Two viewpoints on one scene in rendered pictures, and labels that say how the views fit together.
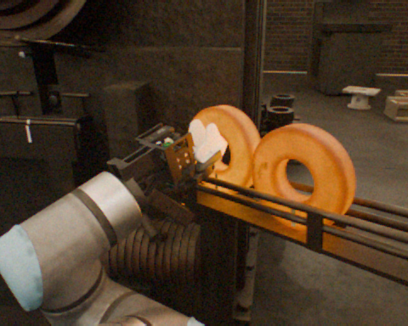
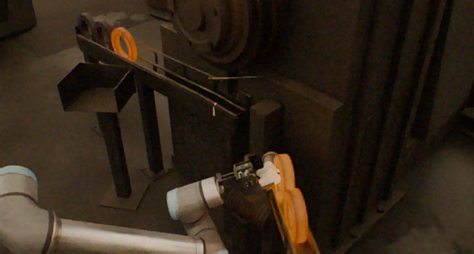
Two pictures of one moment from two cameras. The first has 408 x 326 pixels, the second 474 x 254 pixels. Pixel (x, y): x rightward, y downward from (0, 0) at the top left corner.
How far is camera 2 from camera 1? 0.98 m
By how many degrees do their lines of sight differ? 34
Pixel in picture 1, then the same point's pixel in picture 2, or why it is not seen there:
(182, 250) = (261, 214)
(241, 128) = (284, 178)
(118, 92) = (257, 112)
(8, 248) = (171, 198)
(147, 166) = (230, 182)
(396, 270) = not seen: outside the picture
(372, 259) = not seen: outside the picture
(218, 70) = (321, 116)
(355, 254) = not seen: outside the picture
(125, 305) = (205, 232)
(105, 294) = (202, 224)
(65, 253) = (187, 206)
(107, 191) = (209, 189)
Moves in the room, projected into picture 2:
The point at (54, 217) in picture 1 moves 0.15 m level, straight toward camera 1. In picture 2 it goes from (188, 192) to (175, 230)
